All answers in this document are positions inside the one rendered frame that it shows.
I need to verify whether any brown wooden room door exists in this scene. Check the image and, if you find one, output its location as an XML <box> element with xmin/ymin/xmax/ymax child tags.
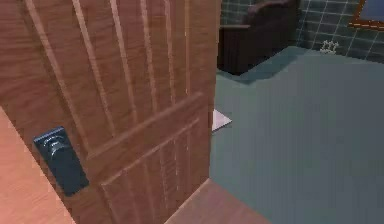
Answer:
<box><xmin>0</xmin><ymin>0</ymin><xmax>222</xmax><ymax>224</ymax></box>

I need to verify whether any dark brown armchair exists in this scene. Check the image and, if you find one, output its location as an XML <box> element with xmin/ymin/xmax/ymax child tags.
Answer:
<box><xmin>217</xmin><ymin>0</ymin><xmax>302</xmax><ymax>76</ymax></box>

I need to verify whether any black door handle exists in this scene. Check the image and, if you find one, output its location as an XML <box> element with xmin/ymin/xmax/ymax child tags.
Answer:
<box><xmin>32</xmin><ymin>125</ymin><xmax>90</xmax><ymax>198</ymax></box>

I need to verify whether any white wall socket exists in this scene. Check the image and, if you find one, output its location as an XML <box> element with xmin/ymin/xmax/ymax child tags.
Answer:
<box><xmin>319</xmin><ymin>39</ymin><xmax>340</xmax><ymax>55</ymax></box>

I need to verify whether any wood framed wall picture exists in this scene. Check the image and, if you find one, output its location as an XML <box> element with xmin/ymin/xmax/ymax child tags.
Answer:
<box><xmin>347</xmin><ymin>0</ymin><xmax>384</xmax><ymax>32</ymax></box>

